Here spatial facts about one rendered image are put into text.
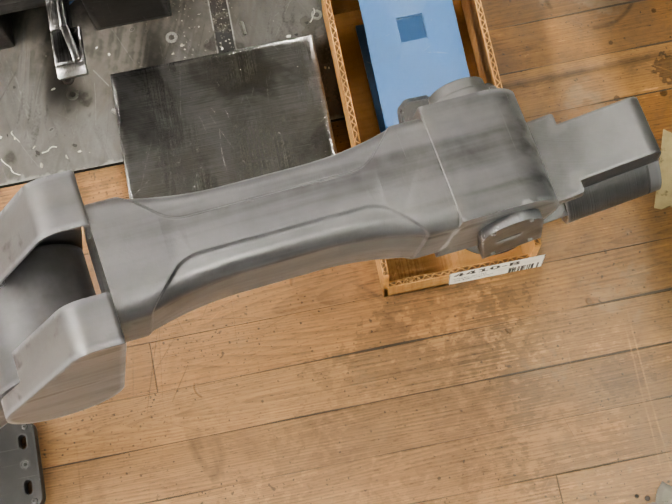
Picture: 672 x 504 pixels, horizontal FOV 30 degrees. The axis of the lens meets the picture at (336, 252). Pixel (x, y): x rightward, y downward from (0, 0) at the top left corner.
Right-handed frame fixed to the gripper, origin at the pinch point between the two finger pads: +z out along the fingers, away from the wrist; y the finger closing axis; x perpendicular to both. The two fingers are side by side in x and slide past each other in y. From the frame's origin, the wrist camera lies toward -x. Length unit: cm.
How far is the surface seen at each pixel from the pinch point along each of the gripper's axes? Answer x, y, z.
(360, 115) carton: 4.8, 0.8, 12.0
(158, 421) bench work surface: 25.1, -17.7, 1.1
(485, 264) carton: -2.1, -10.6, 2.0
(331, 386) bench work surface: 11.4, -17.7, 1.2
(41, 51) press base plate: 30.0, 10.1, 18.4
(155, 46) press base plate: 20.5, 8.8, 17.6
